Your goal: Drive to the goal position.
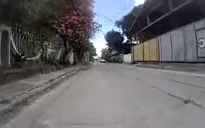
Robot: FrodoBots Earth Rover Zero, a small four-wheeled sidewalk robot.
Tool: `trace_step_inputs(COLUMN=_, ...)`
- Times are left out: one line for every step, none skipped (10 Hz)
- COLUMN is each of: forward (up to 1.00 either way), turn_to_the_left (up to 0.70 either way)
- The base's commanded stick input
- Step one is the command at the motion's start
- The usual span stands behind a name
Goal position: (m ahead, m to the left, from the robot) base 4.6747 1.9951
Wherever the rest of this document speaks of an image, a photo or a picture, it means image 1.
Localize dark green trees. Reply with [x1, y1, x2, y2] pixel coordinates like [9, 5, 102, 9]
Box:
[101, 29, 134, 64]

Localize metal fence with white frame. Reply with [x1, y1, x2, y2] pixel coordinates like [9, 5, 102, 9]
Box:
[0, 23, 74, 69]

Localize pink flowering tree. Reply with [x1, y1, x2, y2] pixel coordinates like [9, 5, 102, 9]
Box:
[51, 0, 102, 65]

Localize unfinished concrete building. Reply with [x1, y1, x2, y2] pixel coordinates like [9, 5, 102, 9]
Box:
[129, 0, 205, 44]

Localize yellow fence panels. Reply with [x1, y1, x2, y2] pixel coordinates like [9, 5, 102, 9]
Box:
[132, 37, 161, 63]

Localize concrete sidewalk strip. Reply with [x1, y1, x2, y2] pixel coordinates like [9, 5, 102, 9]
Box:
[134, 61, 205, 80]

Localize white vehicle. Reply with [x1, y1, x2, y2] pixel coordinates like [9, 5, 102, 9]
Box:
[98, 58, 108, 64]

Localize grey concrete road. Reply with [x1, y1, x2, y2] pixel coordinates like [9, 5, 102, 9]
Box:
[0, 62, 205, 128]

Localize grey corrugated metal fence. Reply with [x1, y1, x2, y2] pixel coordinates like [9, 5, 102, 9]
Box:
[158, 15, 205, 64]

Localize concrete gutter strip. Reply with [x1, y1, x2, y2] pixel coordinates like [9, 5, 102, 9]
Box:
[0, 63, 92, 118]

